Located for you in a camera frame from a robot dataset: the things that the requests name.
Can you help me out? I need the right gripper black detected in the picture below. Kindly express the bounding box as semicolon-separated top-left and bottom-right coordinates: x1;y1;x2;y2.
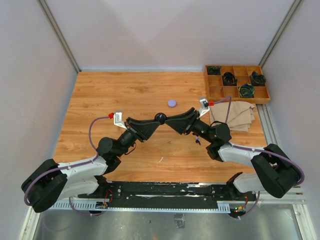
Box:
164;107;214;144

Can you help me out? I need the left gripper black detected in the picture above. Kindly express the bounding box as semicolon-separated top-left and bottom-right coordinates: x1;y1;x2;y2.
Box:
115;117;161;157

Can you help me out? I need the black earbud charging case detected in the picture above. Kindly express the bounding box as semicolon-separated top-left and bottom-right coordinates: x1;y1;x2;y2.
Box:
154;112;167;125

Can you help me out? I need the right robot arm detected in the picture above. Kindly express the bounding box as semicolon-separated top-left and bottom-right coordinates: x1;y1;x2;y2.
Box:
164;108;305;200

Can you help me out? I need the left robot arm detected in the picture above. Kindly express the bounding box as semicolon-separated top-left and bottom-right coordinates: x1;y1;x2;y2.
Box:
21;114;166;213

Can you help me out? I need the purple earbud charging case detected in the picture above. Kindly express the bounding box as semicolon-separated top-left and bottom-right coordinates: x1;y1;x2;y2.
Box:
167;99;177;108

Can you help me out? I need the beige folded cloth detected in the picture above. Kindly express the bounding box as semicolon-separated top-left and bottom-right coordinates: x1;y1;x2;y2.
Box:
209;101;256;132

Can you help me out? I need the rolled dark tie top-left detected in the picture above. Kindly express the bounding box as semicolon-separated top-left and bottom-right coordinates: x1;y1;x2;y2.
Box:
206;65;222;76

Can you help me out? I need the rolled black tie centre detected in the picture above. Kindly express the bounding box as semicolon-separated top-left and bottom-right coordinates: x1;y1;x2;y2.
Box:
222;72;238;86

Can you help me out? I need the rolled black tie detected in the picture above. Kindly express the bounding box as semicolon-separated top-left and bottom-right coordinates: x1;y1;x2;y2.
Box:
222;72;238;86
249;71;266;87

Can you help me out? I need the rolled blue patterned tie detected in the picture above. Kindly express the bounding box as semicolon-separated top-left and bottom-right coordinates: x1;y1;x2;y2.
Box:
238;83;255;98

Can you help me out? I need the wooden compartment tray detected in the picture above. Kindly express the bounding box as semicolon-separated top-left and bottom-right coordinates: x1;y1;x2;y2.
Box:
203;64;271;104

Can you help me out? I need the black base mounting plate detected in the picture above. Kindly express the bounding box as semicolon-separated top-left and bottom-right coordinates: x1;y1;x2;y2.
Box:
77;181;256;211

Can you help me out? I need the rolled black tie right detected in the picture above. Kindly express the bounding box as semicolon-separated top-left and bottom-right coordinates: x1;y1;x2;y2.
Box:
249;71;266;87

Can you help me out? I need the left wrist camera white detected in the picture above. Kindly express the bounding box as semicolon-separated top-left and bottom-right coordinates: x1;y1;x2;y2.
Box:
113;111;127;129

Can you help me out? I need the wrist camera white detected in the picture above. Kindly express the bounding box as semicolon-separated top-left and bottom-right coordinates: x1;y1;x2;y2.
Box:
198;97;210;118
113;111;127;129

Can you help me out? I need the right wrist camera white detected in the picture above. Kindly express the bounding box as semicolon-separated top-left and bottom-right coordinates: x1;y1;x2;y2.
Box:
198;97;210;118

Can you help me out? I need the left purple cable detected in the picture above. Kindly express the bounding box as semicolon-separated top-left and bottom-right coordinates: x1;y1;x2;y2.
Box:
23;113;116;217

